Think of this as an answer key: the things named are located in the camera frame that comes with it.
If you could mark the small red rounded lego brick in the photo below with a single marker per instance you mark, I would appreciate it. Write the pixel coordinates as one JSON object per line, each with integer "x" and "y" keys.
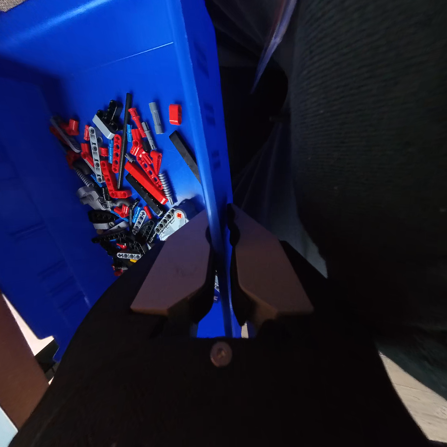
{"x": 175, "y": 114}

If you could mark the black flat lego plate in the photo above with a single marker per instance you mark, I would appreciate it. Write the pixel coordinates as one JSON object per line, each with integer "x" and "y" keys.
{"x": 185, "y": 155}

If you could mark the blue plastic bin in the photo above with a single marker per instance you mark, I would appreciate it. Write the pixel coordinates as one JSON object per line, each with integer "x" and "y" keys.
{"x": 104, "y": 52}

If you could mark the pile of mixed lego pieces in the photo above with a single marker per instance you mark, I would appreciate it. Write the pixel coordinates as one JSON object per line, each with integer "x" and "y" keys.
{"x": 115, "y": 167}

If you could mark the dark cloth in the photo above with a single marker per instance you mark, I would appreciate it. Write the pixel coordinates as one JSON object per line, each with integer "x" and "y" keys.
{"x": 366, "y": 139}

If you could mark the clear plastic bag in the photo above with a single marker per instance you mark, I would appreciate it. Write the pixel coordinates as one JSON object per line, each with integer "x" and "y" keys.
{"x": 276, "y": 45}

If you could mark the grey lego connector tube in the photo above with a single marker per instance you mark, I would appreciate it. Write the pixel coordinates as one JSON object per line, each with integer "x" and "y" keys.
{"x": 156, "y": 118}

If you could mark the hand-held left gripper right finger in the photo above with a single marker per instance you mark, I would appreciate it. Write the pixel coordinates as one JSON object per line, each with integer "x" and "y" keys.
{"x": 265, "y": 272}

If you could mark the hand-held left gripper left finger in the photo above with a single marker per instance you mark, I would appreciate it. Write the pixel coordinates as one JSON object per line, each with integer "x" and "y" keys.
{"x": 174, "y": 265}

